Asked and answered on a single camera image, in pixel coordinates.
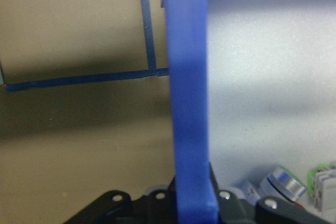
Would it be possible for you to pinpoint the green and grey connector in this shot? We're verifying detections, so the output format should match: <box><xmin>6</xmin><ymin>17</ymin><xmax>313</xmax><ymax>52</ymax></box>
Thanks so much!
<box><xmin>307</xmin><ymin>161</ymin><xmax>336</xmax><ymax>213</ymax></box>

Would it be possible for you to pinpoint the blue plastic bin with buttons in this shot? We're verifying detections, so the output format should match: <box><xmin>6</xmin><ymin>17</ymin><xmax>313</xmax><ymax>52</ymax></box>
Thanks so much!
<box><xmin>160</xmin><ymin>0</ymin><xmax>336</xmax><ymax>224</ymax></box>

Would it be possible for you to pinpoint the silver round push button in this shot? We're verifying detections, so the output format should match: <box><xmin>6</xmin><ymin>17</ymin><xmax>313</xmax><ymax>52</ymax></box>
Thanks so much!
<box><xmin>258</xmin><ymin>165</ymin><xmax>308</xmax><ymax>205</ymax></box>

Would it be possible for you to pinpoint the white push button switch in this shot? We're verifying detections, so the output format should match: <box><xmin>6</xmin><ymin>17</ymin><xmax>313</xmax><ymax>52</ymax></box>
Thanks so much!
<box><xmin>237</xmin><ymin>180</ymin><xmax>260</xmax><ymax>205</ymax></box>

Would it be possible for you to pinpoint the white foam liner sheet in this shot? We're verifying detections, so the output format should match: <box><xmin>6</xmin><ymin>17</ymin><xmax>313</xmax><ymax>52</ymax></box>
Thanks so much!
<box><xmin>206</xmin><ymin>0</ymin><xmax>336</xmax><ymax>217</ymax></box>

